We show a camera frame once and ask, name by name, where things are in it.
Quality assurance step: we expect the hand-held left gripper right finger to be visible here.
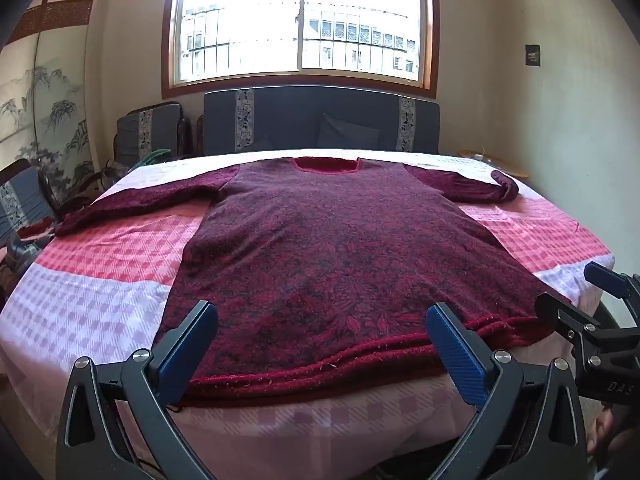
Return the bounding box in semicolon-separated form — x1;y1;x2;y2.
425;301;588;480

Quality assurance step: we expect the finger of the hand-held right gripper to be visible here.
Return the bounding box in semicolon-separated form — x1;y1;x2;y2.
583;261;640;311
534;292;608;346

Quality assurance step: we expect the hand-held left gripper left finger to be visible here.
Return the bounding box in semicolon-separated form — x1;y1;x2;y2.
56;300;236;480

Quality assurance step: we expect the dark red patterned sweater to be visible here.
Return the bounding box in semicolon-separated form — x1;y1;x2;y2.
54;156;576;409

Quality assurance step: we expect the person's right hand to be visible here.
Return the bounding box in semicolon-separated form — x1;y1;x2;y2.
586;404;621;457

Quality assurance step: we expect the pink checked bed sheet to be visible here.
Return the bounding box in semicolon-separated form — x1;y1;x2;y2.
0;149;616;476

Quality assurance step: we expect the round wooden side table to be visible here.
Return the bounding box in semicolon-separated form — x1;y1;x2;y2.
457;149;530;179

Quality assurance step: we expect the green cloth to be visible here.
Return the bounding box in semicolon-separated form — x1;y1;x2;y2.
132;148;173;167

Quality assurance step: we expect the wooden armchair with grey cushion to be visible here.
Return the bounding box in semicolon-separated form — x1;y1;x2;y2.
114;101;193;168
0;158;61;246

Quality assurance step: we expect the plain dark grey cushion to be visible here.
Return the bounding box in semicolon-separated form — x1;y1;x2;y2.
316;112;383;151

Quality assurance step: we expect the grey sofa with patterned stripes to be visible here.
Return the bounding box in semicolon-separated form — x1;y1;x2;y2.
202;86;441;157

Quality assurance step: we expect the landscape painting screen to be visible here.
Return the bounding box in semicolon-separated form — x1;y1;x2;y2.
0;0;96;196

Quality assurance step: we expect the wooden framed barred window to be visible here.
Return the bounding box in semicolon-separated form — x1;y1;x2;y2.
161;0;441;102

